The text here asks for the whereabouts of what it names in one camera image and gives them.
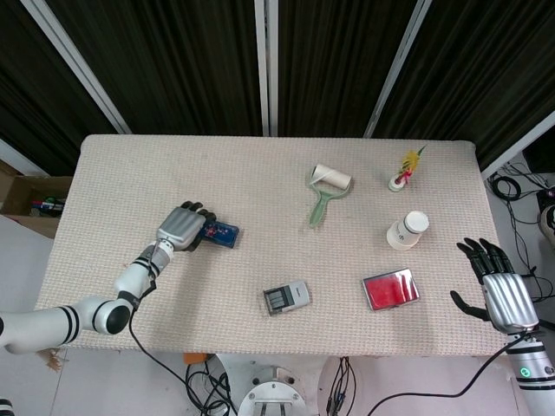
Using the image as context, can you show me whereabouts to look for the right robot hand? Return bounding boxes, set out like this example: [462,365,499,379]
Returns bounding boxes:
[449,237,540,335]

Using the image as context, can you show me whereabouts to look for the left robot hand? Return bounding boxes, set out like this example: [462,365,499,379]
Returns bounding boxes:
[154,200,218,253]

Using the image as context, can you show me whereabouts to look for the blue rectangular box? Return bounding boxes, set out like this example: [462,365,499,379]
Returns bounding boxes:
[197,219,242,249]

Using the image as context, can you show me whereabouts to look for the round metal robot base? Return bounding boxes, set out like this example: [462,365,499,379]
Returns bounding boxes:
[237,366,313,416]

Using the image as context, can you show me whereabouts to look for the beige woven tablecloth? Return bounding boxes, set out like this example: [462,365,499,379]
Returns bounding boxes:
[36,133,508,357]

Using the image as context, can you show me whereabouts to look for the red ink pad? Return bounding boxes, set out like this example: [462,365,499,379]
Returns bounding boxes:
[362,267,421,311]

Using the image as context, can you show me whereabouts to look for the white paper cup stack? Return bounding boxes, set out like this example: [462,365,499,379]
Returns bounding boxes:
[386,210,430,251]

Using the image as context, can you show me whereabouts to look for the grey date stamp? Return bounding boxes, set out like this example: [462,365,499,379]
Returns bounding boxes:
[262,280,312,318]

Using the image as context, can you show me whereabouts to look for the black equipment box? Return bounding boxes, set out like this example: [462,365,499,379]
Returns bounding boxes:
[522,138,555,174]

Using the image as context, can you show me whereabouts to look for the black pleated curtain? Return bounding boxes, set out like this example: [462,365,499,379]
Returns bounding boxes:
[0,0,555,177]

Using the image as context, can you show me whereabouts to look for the colourful feather shuttlecock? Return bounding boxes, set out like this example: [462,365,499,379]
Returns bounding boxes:
[387,145,428,192]

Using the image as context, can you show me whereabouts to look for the brown cardboard box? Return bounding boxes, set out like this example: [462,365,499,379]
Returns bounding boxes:
[0,159,74,238]

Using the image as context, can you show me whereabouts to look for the tangled black floor cables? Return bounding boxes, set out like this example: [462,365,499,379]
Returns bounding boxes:
[485,162,555,304]

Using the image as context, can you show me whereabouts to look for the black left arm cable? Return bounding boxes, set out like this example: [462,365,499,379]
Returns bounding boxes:
[126,246,238,416]

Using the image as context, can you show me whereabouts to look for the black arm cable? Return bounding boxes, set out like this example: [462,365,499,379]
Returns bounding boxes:
[126,246,238,416]
[365,333,528,416]

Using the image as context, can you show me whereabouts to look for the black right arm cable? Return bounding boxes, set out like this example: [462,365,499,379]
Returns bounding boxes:
[365,333,528,416]

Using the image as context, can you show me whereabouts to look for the white frame post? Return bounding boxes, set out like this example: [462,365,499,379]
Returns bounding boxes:
[362,0,434,139]
[480,110,555,181]
[21,0,132,134]
[254,0,279,137]

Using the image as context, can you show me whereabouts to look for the green handled lint roller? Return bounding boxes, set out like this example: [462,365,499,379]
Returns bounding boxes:
[306,163,353,229]

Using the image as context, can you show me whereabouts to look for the black floor cable bundle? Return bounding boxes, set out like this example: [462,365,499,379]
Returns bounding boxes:
[185,359,238,416]

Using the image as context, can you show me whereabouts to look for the black hanging cable bundle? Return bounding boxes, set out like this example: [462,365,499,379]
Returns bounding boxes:
[327,355,363,416]

